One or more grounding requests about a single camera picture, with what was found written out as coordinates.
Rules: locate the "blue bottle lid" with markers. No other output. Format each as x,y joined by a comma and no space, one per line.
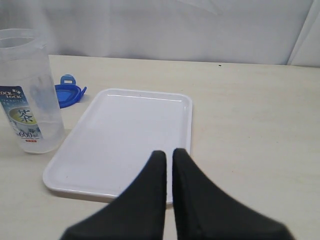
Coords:
68,92

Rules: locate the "white plastic tray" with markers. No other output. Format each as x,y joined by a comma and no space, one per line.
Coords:
115,137

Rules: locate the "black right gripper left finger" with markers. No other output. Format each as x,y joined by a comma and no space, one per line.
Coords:
137,214

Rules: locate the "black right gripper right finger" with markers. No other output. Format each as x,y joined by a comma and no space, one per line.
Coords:
203,211

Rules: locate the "clear plastic tea bottle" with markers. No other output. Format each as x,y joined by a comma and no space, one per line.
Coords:
27,91

